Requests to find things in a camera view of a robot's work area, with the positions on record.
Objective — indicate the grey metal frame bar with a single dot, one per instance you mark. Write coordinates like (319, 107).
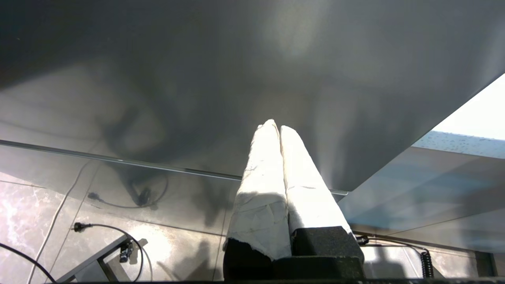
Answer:
(98, 258)

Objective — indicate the tall cabinet unit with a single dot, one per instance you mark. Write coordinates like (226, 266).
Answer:
(197, 71)

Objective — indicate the tissue-wrapped left gripper left finger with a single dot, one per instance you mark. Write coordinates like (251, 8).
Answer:
(262, 189)

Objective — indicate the tissue-wrapped left gripper right finger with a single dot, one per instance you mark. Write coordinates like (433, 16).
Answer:
(307, 189)

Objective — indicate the grey base cabinet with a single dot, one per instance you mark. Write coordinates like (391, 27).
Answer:
(434, 189)

